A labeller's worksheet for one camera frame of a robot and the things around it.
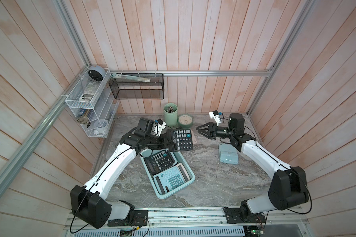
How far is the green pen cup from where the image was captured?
1028mm

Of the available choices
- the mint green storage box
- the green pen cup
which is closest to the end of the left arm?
the mint green storage box

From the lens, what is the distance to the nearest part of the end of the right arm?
0.63 metres

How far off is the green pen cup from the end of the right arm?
13.5 inches

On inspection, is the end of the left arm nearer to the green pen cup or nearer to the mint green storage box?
the mint green storage box

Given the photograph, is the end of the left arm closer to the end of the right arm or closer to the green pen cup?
the end of the right arm
